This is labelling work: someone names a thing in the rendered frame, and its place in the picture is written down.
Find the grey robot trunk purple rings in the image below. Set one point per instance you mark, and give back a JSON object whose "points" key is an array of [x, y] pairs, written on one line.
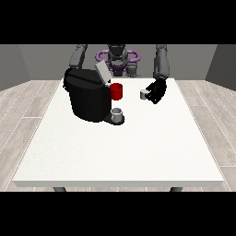
{"points": [[117, 64]]}

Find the red pod holder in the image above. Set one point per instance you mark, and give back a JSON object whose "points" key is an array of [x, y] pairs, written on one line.
{"points": [[116, 91]]}

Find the black coffee machine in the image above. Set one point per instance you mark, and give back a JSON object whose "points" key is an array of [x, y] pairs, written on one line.
{"points": [[87, 96]]}

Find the pale grey machine lid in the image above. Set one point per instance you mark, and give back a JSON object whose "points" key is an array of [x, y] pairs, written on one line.
{"points": [[103, 72]]}

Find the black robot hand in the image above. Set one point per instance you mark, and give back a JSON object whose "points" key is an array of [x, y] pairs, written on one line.
{"points": [[158, 89], [64, 80]]}

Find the small grey cup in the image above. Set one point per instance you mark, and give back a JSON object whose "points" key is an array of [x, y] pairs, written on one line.
{"points": [[116, 114]]}

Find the small grey coffee pod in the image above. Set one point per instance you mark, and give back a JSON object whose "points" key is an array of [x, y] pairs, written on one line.
{"points": [[143, 94]]}

